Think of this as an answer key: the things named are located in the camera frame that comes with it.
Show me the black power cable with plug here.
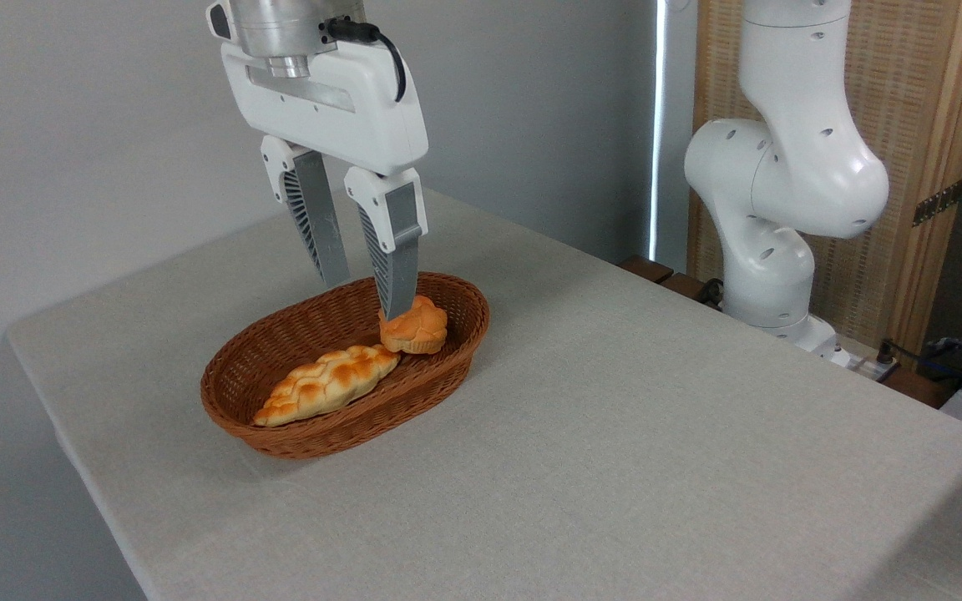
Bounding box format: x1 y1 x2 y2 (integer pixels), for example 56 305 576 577
875 338 949 372

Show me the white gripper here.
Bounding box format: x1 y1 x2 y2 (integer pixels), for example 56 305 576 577
220 38 430 321

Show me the grey tablecloth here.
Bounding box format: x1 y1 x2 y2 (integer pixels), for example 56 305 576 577
5 188 962 601

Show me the long braided bread loaf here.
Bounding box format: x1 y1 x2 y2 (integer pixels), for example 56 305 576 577
253 343 403 428

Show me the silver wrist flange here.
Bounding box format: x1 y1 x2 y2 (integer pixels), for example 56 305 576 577
205 0 369 78

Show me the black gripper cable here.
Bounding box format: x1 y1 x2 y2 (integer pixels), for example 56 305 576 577
324 18 408 104

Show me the round orange bread bun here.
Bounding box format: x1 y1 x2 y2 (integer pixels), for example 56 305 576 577
378 295 449 356

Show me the metal screen hinge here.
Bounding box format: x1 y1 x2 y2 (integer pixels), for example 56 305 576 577
913 179 962 228

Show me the wooden rattan screen panel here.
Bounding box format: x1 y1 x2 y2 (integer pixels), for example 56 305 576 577
688 0 962 360

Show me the brown oval wicker basket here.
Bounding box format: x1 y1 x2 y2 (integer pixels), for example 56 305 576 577
200 271 491 460

